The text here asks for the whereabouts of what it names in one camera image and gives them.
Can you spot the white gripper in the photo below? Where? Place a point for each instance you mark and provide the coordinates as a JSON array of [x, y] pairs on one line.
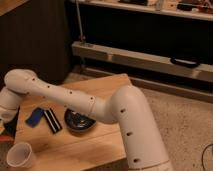
[[8, 125]]

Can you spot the orange pepper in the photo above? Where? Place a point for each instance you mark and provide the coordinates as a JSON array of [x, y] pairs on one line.
[[4, 138]]

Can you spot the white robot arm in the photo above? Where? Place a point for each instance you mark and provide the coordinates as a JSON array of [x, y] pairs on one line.
[[127, 106]]

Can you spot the blue sponge block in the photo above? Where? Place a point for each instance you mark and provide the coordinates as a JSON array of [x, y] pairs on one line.
[[35, 117]]

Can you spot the wooden table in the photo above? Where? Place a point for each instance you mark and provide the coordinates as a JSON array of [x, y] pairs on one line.
[[99, 149]]

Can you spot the black white striped block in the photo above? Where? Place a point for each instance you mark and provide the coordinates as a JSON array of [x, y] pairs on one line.
[[52, 121]]

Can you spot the black bowl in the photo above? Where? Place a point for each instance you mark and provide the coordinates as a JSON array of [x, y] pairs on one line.
[[77, 122]]

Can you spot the metal pole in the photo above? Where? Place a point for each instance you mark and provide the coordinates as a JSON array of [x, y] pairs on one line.
[[82, 37]]

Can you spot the long metal rail shelf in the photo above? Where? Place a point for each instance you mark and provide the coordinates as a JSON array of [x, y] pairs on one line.
[[140, 60]]

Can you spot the black handle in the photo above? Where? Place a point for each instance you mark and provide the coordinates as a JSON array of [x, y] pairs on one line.
[[187, 64]]

